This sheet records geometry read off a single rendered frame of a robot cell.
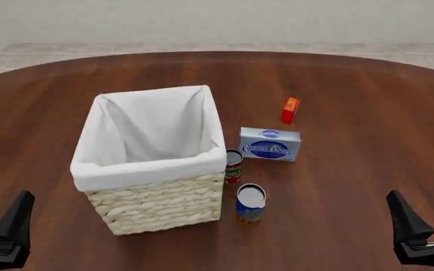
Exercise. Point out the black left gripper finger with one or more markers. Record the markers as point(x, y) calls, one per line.
point(13, 220)

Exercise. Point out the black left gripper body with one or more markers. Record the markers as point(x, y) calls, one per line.
point(11, 255)

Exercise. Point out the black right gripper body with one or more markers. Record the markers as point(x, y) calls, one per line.
point(428, 254)

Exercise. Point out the blue cream cheese box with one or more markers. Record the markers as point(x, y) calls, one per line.
point(268, 148)

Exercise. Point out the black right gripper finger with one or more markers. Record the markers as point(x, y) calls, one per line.
point(409, 220)

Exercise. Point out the white wicker basket cloth liner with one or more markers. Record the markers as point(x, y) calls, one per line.
point(153, 194)

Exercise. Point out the red green tomato sauce can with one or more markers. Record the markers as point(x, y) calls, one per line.
point(234, 172)

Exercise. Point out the blue alphabet soup can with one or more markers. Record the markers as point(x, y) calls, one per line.
point(250, 210)

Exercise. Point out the small orange red box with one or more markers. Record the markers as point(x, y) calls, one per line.
point(289, 111)

